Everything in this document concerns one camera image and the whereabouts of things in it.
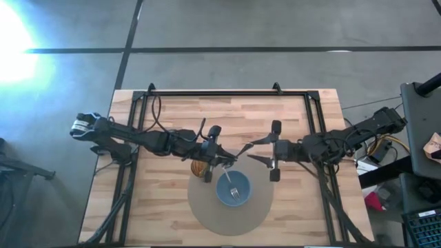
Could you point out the white box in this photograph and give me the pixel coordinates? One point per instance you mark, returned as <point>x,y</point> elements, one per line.
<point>365,168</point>

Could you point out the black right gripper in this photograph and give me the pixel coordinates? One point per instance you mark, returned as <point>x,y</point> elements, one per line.
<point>287,151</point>

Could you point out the blue bowl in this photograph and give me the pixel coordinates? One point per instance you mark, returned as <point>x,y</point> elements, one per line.
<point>224,193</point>

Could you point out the black crate with blue contents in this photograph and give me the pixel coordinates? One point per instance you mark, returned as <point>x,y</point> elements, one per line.
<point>423,229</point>

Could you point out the black pole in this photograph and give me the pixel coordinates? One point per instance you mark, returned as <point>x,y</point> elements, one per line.
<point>429,86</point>

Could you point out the black aluminium table frame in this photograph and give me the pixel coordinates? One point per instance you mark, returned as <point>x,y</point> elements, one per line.
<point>241,93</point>

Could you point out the grey cart top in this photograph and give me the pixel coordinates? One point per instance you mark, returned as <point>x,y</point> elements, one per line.
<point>422,120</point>

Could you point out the crumpled brown paper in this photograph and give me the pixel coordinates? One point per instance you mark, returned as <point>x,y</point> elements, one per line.
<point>432,146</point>

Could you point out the grey round plate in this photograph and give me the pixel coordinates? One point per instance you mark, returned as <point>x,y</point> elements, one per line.
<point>206,213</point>

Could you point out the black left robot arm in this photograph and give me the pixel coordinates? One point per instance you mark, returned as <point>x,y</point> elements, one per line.
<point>148,139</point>

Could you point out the black frame clamp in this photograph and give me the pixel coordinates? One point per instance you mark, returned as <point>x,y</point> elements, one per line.
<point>277,88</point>
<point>151,87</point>

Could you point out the red object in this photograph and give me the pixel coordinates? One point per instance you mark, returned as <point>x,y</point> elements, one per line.
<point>373,203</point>

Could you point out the orange translucent plastic cup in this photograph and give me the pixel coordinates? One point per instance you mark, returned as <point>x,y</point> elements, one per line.
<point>199,169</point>

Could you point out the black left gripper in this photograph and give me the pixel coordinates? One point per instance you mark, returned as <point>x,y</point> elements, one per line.
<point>210,151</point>

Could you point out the black tripod stand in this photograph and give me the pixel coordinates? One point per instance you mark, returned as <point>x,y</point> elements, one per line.
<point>27,170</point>

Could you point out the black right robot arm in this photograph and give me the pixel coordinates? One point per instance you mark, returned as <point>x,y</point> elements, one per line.
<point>358,132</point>

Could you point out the silver metal fork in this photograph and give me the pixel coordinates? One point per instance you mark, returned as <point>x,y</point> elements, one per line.
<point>235,193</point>

